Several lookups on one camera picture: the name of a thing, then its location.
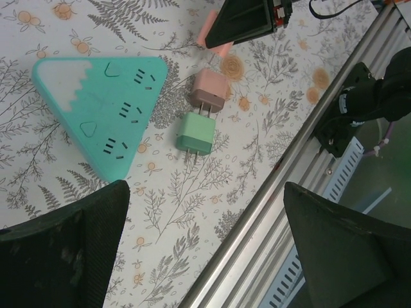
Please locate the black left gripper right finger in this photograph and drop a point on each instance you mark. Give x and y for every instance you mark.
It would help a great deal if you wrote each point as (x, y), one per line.
(346, 263)

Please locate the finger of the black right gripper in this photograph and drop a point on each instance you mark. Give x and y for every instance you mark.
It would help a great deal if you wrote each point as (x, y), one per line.
(244, 22)

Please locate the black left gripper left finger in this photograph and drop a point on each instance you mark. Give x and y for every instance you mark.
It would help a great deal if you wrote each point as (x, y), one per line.
(48, 263)

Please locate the pink USB-C charger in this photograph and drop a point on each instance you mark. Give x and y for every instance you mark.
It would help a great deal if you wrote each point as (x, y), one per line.
(207, 29)

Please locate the pink cube block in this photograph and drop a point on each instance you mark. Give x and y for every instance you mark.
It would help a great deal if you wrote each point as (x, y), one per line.
(208, 86)

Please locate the green cube block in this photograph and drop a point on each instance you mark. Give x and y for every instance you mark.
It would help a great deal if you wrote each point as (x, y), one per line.
(196, 131)

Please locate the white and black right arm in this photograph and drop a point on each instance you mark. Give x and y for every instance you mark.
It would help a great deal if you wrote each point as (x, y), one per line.
(385, 96)

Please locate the white plastic strip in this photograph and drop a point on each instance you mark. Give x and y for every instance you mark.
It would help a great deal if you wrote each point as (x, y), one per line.
(379, 199)

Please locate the floral patterned table cover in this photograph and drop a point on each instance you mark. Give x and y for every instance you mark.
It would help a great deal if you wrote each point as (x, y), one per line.
(192, 199)

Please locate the teal triangular power strip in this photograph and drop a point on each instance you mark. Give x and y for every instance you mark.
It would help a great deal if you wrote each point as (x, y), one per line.
(106, 106)

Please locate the aluminium frame rail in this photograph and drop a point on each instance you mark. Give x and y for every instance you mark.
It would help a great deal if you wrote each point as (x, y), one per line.
(273, 208)

